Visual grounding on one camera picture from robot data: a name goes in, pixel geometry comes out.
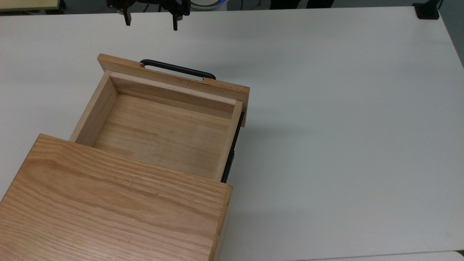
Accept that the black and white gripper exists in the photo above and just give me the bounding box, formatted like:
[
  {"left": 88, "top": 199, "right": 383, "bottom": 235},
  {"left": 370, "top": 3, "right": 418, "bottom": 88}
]
[{"left": 107, "top": 0, "right": 191, "bottom": 31}]

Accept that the black metal drawer handle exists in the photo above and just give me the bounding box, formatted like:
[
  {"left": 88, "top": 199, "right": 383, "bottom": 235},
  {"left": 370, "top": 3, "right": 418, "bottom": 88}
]
[{"left": 140, "top": 59, "right": 217, "bottom": 80}]

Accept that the wooden drawer with handle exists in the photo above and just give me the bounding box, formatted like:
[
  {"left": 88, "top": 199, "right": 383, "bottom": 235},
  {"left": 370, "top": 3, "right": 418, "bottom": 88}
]
[{"left": 69, "top": 54, "right": 250, "bottom": 183}]

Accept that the wooden drawer cabinet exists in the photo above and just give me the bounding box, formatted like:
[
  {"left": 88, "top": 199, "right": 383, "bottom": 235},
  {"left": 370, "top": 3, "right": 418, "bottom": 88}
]
[{"left": 0, "top": 133, "right": 233, "bottom": 261}]

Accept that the light wooden table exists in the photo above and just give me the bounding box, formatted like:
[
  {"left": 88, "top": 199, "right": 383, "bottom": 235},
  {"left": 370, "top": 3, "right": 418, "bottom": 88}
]
[{"left": 0, "top": 0, "right": 61, "bottom": 11}]

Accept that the black drawer slide rail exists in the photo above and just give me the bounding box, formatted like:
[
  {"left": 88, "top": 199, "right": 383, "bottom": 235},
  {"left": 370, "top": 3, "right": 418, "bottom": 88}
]
[{"left": 221, "top": 112, "right": 245, "bottom": 183}]

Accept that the black table clamp mount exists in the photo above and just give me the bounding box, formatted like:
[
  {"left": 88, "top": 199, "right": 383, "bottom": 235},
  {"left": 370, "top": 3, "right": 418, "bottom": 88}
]
[{"left": 413, "top": 0, "right": 443, "bottom": 20}]

